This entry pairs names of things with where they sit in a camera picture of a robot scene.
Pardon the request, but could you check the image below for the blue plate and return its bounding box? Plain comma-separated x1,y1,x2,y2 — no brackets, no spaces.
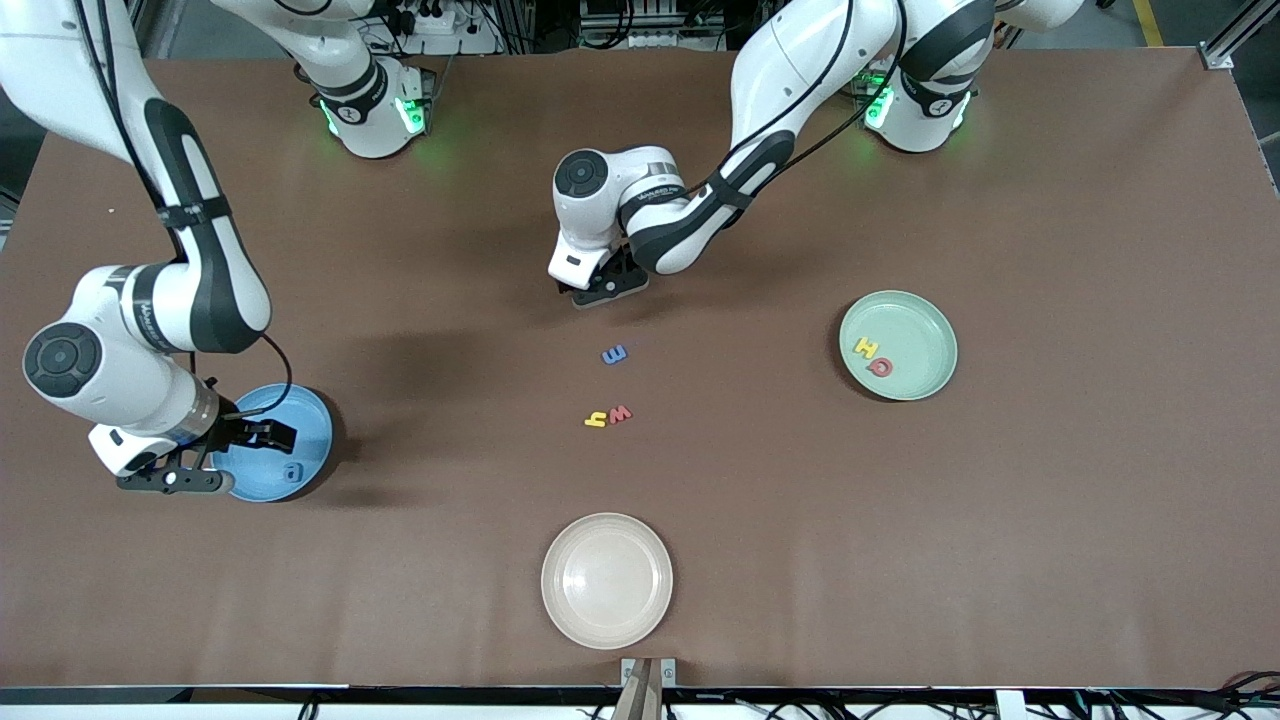
205,383,334,503

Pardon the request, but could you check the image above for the white power strip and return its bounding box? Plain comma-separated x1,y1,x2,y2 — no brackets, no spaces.
385,0,501,56

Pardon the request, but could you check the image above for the green plate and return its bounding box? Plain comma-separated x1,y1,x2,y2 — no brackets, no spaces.
838,290,959,402

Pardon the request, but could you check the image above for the beige plate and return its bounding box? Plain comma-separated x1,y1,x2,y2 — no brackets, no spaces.
541,513,674,651

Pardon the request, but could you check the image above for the brown table cover sheet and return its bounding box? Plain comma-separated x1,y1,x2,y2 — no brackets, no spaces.
0,48,1280,691

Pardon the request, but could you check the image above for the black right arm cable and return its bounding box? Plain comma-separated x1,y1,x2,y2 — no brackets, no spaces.
75,0,296,416

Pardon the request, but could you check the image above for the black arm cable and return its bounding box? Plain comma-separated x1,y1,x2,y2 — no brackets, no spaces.
75,0,296,416
700,0,906,201

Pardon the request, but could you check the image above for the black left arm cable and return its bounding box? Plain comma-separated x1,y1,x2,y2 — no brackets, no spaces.
700,0,906,201

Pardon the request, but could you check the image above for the metal camera pole bracket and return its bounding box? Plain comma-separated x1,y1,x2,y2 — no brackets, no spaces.
620,657,677,720

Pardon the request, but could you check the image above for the aluminium frame profile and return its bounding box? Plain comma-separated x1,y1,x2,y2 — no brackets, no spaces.
1200,0,1280,71

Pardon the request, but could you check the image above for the black red cable bundle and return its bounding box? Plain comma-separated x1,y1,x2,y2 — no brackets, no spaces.
1085,670,1280,720

